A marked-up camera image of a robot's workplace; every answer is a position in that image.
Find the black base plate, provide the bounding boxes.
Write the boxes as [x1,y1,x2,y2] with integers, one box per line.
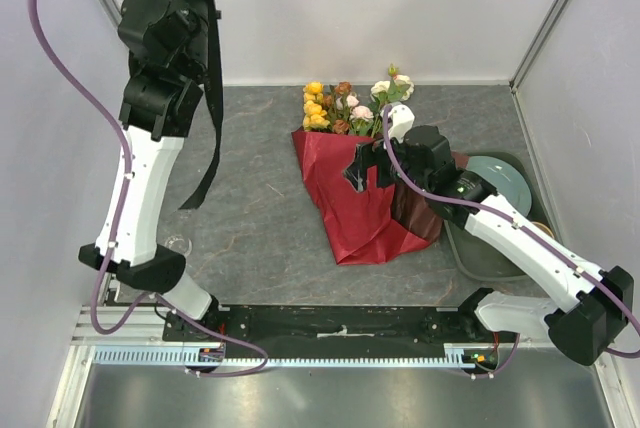
[162,303,521,349]

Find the teal ceramic plate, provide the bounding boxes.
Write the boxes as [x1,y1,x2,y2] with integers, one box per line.
[466,155,532,216]

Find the pink rose stem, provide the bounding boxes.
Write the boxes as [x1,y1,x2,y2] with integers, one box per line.
[348,93,388,138]

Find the dark red wrapping paper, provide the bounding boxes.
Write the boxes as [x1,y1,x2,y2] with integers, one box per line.
[291,129,443,265]

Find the brown rose stem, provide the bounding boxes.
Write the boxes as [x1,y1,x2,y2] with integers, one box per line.
[323,81,352,135]

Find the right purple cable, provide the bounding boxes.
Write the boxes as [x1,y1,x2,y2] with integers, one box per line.
[379,103,640,380]

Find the white rose stem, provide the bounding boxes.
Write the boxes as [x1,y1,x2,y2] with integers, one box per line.
[370,63,415,112]

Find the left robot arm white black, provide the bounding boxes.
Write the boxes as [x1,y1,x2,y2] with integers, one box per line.
[78,0,224,341]

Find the yellow rose stem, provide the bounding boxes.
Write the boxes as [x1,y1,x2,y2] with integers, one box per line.
[302,81,329,131]

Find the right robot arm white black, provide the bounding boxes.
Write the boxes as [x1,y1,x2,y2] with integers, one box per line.
[344,126,639,366]

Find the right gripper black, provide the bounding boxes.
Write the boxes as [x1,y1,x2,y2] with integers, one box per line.
[342,130,432,195]

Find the beige ceramic mug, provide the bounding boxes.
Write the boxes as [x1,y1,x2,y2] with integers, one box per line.
[532,221,555,238]

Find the blue slotted cable duct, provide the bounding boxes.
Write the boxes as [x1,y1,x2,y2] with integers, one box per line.
[93,345,476,369]

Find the dark green tray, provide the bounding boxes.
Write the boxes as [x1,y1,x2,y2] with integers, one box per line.
[444,151,549,283]

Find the clear glass vase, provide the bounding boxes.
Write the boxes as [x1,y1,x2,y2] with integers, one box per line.
[164,235,193,257]

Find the black ribbon gold lettering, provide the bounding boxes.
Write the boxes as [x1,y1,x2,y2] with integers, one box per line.
[180,0,224,210]

